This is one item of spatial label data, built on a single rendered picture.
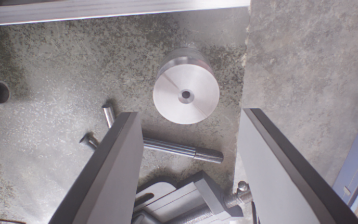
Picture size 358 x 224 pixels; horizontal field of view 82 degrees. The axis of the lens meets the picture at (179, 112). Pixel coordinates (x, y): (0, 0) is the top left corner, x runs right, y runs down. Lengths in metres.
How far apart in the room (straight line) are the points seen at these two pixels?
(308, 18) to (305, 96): 0.43
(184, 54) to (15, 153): 0.24
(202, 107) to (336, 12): 1.17
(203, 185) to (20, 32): 0.24
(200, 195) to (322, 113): 1.29
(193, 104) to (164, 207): 0.18
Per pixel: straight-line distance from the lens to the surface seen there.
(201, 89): 0.15
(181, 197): 0.29
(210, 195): 0.27
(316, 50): 1.30
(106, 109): 0.21
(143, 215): 0.31
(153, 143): 0.23
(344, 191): 1.95
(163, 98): 0.16
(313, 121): 1.52
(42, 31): 0.22
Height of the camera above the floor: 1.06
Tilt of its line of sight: 59 degrees down
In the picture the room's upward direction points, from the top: 180 degrees counter-clockwise
